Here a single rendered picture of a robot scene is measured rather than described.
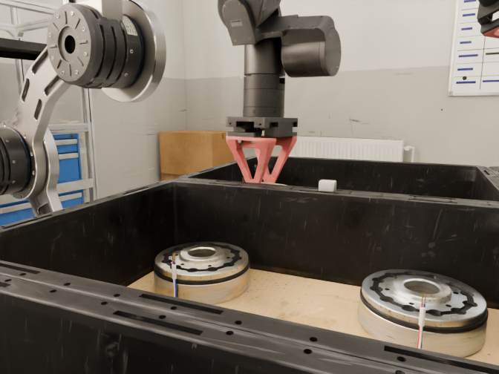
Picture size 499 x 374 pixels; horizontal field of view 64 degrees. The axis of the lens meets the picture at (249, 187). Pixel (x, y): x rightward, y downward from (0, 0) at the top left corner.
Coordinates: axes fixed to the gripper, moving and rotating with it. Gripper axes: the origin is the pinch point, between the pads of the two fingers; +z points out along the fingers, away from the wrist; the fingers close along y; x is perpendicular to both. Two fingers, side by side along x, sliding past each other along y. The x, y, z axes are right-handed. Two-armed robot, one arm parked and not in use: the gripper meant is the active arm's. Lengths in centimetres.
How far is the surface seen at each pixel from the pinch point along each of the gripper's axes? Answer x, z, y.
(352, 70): 69, -48, 285
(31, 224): 4.2, -0.2, -31.8
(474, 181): -26.6, 0.3, 22.5
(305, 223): -10.5, 2.5, -9.2
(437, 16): 9, -83, 281
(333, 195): -13.5, -1.0, -9.0
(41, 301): -9.1, -0.2, -39.7
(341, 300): -16.1, 8.9, -12.7
